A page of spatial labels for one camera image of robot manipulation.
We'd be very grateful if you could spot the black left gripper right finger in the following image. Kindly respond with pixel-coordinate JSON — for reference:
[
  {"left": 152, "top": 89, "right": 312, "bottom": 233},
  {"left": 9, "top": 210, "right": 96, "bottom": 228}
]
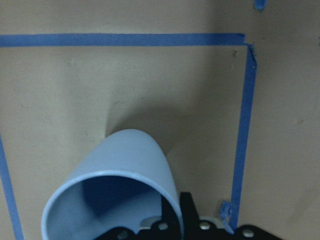
[{"left": 179, "top": 192, "right": 200, "bottom": 232}]

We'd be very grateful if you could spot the light blue plastic cup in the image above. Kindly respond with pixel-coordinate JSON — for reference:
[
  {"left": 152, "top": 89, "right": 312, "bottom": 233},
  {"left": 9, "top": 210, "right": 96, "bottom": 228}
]
[{"left": 41, "top": 129, "right": 184, "bottom": 240}]

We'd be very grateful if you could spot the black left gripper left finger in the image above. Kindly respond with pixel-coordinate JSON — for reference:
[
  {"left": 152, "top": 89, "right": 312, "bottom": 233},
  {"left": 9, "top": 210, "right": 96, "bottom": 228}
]
[{"left": 159, "top": 196, "right": 181, "bottom": 237}]

